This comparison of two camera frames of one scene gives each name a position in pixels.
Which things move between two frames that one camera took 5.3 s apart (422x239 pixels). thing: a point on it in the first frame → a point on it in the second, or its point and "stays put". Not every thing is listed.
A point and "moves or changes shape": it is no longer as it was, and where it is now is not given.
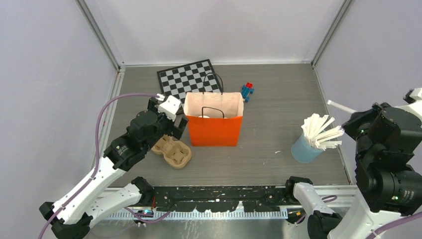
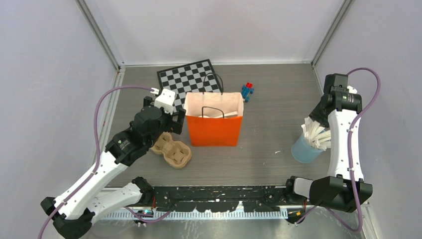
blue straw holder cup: [303, 151] stays put
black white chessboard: [197, 77] stays put
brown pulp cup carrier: [176, 154] stays put
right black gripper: [351, 125] → [316, 115]
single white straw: [329, 102] moves or changes shape
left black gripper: [176, 130] stays put
